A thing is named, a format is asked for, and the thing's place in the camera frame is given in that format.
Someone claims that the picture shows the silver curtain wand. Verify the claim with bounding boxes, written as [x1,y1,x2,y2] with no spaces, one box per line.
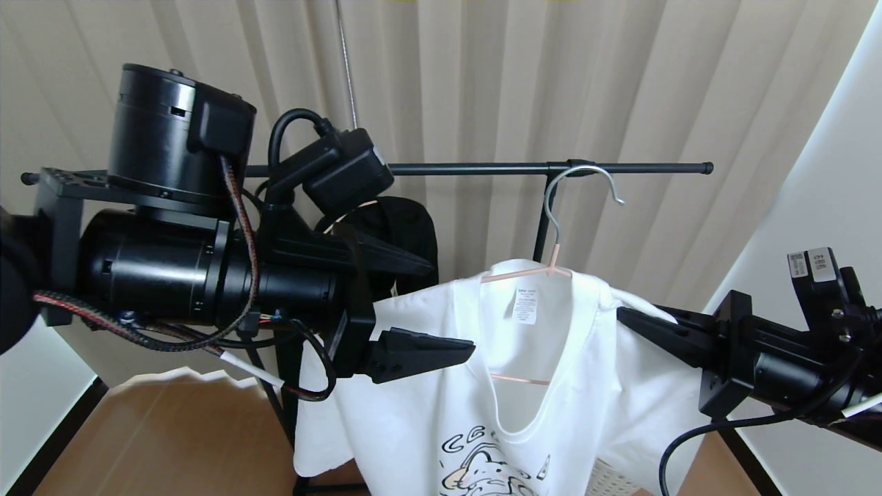
[336,0,359,132]

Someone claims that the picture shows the beige curtain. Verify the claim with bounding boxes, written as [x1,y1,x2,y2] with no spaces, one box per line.
[0,0,882,386]

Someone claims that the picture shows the black cable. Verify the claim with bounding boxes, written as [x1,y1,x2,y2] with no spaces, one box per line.
[267,108,345,207]
[658,358,865,496]

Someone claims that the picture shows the pink clothes hanger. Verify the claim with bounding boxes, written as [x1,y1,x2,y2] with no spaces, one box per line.
[480,165,626,386]

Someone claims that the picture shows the white laundry basket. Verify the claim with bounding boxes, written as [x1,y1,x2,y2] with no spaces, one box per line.
[586,455,645,496]

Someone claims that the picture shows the black clothes rack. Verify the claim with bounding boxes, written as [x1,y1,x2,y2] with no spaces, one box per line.
[21,160,715,496]

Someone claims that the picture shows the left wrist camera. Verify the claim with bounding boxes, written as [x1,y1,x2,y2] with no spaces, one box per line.
[265,127,395,221]

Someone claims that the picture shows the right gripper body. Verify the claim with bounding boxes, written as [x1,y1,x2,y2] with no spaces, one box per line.
[698,289,860,419]

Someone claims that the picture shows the white garment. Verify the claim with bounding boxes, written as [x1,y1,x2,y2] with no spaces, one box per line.
[293,258,704,496]

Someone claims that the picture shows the black shorts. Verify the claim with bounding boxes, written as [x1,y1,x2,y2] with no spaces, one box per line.
[314,196,440,297]

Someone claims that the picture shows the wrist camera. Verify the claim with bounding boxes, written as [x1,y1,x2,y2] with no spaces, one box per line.
[265,127,395,221]
[787,247,868,359]

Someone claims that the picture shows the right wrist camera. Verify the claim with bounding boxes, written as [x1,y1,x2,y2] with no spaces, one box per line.
[787,247,868,359]

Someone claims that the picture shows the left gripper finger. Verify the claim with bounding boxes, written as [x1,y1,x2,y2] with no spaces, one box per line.
[357,233,436,281]
[364,326,476,385]

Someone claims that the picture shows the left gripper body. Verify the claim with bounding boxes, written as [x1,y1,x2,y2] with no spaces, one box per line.
[81,205,378,378]

